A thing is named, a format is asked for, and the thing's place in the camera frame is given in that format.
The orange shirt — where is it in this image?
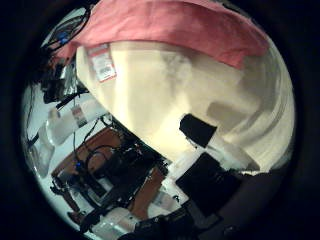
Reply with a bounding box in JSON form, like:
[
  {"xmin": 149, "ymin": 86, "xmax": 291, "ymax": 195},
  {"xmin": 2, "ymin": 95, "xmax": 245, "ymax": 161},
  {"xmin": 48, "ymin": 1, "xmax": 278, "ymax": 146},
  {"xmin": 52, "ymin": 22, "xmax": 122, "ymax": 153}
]
[{"xmin": 54, "ymin": 0, "xmax": 271, "ymax": 70}]

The white paper clothing tag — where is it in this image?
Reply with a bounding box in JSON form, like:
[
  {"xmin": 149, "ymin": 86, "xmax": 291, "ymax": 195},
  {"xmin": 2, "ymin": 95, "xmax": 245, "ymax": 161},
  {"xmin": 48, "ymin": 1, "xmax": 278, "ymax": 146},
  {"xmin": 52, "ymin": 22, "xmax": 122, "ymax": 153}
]
[{"xmin": 87, "ymin": 43, "xmax": 118, "ymax": 84}]

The black cable bundle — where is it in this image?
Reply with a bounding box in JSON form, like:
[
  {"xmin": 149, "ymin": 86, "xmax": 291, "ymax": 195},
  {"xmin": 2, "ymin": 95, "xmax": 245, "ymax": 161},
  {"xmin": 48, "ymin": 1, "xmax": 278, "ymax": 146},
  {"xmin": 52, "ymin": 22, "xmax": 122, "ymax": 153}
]
[{"xmin": 41, "ymin": 6, "xmax": 93, "ymax": 51}]

